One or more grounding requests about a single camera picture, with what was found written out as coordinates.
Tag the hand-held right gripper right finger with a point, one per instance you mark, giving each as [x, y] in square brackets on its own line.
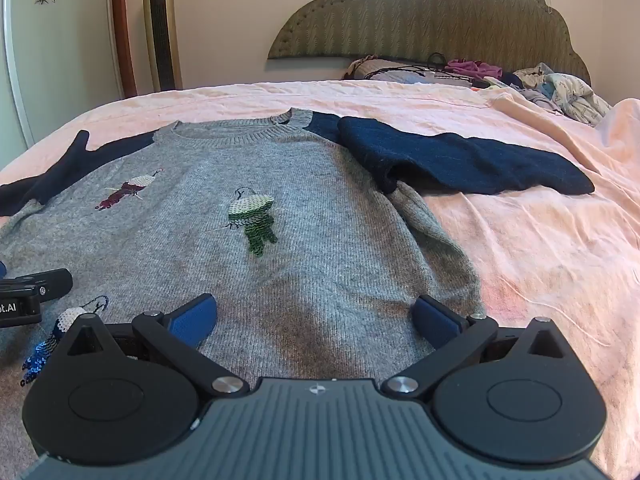
[436, 321]

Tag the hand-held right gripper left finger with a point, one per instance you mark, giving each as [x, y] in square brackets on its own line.
[192, 320]

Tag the grey sweater with navy sleeves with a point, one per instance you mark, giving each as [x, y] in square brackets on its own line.
[310, 220]

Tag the pile of pale clothes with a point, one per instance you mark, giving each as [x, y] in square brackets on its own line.
[570, 92]

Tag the pink bed sheet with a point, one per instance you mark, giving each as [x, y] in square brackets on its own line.
[525, 260]

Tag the white flowered wardrobe door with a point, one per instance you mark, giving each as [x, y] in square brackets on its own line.
[55, 60]

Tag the purple garment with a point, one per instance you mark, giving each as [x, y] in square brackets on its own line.
[472, 67]

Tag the patterned pillow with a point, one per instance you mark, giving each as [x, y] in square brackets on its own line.
[370, 67]

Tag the gold tower heater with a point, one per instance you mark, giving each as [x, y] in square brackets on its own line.
[162, 30]

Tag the olive padded headboard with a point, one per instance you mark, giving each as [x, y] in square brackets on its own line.
[430, 15]

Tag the brown wooden frame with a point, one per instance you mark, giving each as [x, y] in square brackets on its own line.
[122, 35]

